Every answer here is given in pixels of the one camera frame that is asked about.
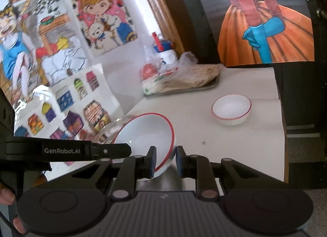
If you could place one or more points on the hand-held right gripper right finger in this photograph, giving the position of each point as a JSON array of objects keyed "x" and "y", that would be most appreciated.
[{"x": 179, "y": 161}]

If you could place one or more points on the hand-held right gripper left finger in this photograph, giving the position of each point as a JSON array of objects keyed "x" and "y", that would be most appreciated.
[{"x": 152, "y": 161}]

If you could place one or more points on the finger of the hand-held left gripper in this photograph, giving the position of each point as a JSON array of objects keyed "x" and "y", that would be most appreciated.
[{"x": 115, "y": 150}]

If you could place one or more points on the red-rimmed white bowl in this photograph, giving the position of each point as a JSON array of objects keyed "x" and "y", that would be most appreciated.
[
  {"x": 231, "y": 110},
  {"x": 143, "y": 137}
]

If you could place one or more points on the person's left hand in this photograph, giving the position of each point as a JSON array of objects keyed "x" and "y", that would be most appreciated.
[{"x": 6, "y": 196}]

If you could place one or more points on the white printed table cover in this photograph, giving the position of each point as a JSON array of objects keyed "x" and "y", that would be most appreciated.
[{"x": 230, "y": 150}]

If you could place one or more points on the colourful houses drawing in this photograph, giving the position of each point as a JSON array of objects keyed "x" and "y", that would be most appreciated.
[{"x": 63, "y": 99}]

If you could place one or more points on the white bagged food package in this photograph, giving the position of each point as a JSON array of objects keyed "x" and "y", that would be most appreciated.
[{"x": 152, "y": 86}]

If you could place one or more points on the steel tray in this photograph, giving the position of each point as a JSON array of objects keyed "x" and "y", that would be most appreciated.
[{"x": 204, "y": 86}]

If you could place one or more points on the red tomato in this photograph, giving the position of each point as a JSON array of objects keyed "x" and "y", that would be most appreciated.
[{"x": 148, "y": 72}]

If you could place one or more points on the plastic bag of flatbread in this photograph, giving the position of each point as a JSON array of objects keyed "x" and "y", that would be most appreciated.
[{"x": 194, "y": 76}]

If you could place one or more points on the red sauce packet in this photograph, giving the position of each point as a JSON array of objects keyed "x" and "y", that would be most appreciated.
[{"x": 170, "y": 71}]

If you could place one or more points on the clear plastic bag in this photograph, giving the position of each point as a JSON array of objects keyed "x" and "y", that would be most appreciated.
[{"x": 150, "y": 58}]

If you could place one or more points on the white bottle with blue lid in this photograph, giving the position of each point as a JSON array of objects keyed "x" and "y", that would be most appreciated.
[{"x": 167, "y": 55}]

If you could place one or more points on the boy with fan drawing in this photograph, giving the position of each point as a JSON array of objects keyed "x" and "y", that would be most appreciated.
[{"x": 51, "y": 35}]

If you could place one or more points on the dark door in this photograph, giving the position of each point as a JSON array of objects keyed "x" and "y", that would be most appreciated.
[{"x": 301, "y": 114}]

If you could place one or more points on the girl with bear drawing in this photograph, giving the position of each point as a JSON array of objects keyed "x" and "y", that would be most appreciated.
[{"x": 104, "y": 14}]

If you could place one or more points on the orange dress woman poster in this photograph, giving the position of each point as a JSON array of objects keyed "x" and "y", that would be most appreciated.
[{"x": 255, "y": 35}]

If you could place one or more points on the metal door knob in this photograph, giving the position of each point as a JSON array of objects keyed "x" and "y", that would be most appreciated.
[{"x": 322, "y": 14}]

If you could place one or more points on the wooden door frame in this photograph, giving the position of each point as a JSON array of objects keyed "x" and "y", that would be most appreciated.
[{"x": 158, "y": 9}]

